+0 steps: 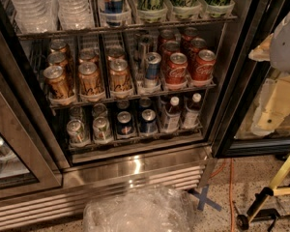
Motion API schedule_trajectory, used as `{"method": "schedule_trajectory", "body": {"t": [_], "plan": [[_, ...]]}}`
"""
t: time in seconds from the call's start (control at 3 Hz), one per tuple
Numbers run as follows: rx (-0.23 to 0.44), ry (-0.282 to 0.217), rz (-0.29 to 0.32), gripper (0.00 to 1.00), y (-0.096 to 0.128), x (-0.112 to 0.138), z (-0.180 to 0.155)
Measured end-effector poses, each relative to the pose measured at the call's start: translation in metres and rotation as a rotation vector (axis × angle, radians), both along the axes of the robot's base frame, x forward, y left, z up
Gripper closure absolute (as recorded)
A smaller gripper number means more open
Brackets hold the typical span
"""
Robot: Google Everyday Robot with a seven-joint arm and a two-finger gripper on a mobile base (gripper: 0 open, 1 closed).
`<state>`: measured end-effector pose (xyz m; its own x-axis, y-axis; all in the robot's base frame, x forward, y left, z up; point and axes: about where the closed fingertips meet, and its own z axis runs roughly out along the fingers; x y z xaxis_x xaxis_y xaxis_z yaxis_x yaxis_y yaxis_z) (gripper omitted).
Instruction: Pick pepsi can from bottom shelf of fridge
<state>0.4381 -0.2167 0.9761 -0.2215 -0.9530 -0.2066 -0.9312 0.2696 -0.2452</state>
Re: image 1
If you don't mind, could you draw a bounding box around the rear left green soda can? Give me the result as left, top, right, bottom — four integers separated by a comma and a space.
69, 106, 86, 122

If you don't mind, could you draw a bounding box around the front left green soda can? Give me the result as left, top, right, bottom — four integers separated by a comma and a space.
67, 119, 87, 144

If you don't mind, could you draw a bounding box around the green soda can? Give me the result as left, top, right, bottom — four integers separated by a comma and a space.
69, 106, 86, 122
93, 116, 111, 141
67, 119, 87, 144
92, 103, 108, 118

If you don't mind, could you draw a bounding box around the fridge glass door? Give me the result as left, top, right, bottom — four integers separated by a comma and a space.
0, 73, 62, 200
212, 0, 290, 158

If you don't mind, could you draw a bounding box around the orange cable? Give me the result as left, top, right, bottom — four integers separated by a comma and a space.
210, 158, 236, 232

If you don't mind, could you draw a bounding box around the blue tape cross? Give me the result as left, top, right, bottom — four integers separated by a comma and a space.
190, 186, 222, 212

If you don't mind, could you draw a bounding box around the clear plastic bag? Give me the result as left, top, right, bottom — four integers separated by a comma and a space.
83, 187, 195, 232

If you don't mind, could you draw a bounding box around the gold can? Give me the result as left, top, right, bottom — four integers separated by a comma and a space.
109, 59, 131, 92
43, 65, 73, 100
106, 46, 126, 61
78, 48, 100, 63
50, 39, 70, 55
47, 51, 69, 69
78, 62, 104, 96

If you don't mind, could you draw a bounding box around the left fridge glass door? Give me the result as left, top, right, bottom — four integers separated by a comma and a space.
0, 73, 62, 200

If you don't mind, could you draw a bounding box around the rear right gold can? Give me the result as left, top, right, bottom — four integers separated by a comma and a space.
106, 46, 126, 61

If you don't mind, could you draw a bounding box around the pepsi can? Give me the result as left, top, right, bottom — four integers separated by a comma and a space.
116, 100, 130, 111
117, 111, 133, 136
138, 97, 152, 110
140, 109, 158, 133

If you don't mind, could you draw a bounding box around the rear middle gold can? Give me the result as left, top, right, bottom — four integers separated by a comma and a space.
78, 48, 100, 63

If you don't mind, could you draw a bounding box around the right clear water bottle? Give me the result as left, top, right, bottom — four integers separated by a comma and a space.
57, 0, 95, 30

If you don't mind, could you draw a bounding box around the front right coca-cola can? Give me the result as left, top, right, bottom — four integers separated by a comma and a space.
191, 49, 216, 81

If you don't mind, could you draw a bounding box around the front middle gold can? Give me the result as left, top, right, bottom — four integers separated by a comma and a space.
78, 62, 104, 96

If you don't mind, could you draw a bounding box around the right fridge glass door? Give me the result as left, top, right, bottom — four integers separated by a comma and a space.
212, 0, 290, 158

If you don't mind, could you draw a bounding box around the middle left coca-cola can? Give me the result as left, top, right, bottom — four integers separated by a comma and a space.
160, 41, 180, 72

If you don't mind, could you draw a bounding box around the steel fridge cabinet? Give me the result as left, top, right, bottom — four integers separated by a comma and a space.
0, 0, 290, 232

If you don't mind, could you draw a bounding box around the middle right coca-cola can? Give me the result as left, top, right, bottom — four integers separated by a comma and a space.
188, 38, 207, 68

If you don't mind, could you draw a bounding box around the front left gold can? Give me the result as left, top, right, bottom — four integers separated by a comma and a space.
43, 65, 73, 100

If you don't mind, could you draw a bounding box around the white-capped bottle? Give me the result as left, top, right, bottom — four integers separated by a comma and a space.
161, 97, 181, 132
182, 93, 202, 129

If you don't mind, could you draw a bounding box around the rear silver slim can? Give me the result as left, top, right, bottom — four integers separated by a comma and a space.
138, 35, 154, 68

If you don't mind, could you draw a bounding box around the left white-capped bottle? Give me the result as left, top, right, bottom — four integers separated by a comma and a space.
161, 97, 181, 132

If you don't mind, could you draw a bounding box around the coca-cola can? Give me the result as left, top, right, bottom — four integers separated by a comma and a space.
181, 27, 198, 44
160, 41, 180, 72
188, 38, 207, 68
165, 52, 188, 84
158, 29, 176, 47
191, 49, 216, 81

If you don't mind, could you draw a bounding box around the rear left gold can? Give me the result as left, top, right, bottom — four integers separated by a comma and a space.
50, 39, 70, 55

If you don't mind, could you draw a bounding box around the middle left gold can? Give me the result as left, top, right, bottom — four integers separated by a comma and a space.
47, 51, 69, 69

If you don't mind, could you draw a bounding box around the front left coca-cola can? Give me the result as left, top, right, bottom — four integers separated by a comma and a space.
165, 52, 188, 84

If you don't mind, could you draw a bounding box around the blue silver energy can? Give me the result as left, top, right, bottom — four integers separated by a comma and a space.
144, 52, 161, 88

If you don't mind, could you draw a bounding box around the front right gold can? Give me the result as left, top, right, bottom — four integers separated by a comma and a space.
109, 59, 131, 92

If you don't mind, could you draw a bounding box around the left clear water bottle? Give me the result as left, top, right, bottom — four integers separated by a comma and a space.
12, 0, 58, 33

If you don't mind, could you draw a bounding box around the yellow black stand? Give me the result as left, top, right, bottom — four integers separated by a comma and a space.
236, 155, 290, 232

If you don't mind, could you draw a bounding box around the rear right coca-cola can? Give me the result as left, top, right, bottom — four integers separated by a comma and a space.
181, 27, 198, 44

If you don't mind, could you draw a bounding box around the rear left coca-cola can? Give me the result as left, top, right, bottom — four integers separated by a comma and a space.
158, 29, 176, 47

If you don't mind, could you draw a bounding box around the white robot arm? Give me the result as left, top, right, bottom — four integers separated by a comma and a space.
248, 12, 290, 73

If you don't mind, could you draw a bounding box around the clear water bottle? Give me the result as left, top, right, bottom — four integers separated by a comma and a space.
57, 0, 95, 30
12, 0, 58, 33

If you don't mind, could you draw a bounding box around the right white-capped bottle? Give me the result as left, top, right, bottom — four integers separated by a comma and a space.
182, 93, 202, 129

